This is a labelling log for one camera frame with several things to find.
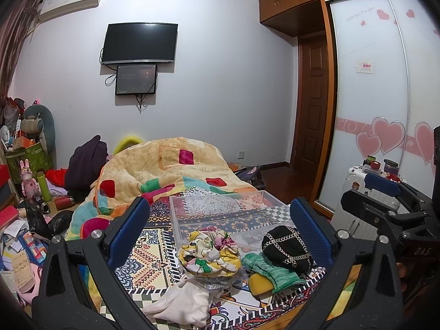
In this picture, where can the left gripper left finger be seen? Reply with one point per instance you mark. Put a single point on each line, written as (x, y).
(64, 302)

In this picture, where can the floral fabric scrunchie bundle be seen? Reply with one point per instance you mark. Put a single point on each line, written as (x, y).
(210, 252)

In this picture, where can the purple backpack on floor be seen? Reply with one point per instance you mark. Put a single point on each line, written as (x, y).
(249, 174)

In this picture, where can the yellow sponge pad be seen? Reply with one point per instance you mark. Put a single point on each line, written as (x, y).
(259, 285)

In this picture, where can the yellow green plush pillow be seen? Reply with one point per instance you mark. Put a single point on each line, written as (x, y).
(127, 142)

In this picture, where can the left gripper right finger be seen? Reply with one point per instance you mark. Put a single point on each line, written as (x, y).
(376, 299)

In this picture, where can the large black wall television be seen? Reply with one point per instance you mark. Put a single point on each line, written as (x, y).
(140, 42)

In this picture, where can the black plastic bag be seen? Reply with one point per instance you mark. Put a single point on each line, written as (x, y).
(46, 230)

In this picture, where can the pink rabbit plush toy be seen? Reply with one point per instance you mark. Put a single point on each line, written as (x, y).
(30, 187)

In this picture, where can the green storage box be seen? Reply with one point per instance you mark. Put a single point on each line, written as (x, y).
(37, 158)

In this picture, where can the small black wall monitor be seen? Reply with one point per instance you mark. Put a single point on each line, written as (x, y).
(136, 79)

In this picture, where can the dark purple jacket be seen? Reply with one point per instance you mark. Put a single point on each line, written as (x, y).
(85, 167)

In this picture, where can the white suitcase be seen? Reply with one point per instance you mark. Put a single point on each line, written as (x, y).
(350, 215)

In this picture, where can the green bottle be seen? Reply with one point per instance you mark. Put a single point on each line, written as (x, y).
(44, 190)

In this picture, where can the patterned bed sheet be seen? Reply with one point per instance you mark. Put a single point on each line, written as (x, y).
(153, 267)

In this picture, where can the green knitted glove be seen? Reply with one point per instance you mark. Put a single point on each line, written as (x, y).
(280, 277)

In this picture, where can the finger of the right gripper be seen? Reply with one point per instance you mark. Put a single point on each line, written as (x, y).
(381, 184)

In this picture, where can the white sliding wardrobe door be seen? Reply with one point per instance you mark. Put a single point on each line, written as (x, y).
(387, 91)

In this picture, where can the red box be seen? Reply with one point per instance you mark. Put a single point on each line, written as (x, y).
(4, 175)

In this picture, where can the brown wooden door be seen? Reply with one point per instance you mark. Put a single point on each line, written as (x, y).
(311, 109)

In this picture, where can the colourful patchwork quilt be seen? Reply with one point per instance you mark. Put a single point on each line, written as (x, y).
(155, 169)

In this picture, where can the striped pink curtain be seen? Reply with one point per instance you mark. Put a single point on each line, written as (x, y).
(13, 32)

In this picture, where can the wall power socket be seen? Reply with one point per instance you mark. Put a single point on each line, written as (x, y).
(241, 154)

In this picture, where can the clear plastic storage box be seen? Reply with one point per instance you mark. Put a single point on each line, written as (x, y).
(246, 217)

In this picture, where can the red thermos cup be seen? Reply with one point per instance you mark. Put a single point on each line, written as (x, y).
(64, 202)

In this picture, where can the grey green neck pillow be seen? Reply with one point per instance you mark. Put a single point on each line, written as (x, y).
(38, 122)

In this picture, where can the white drawstring cloth bag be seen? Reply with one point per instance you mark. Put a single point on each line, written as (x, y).
(186, 303)

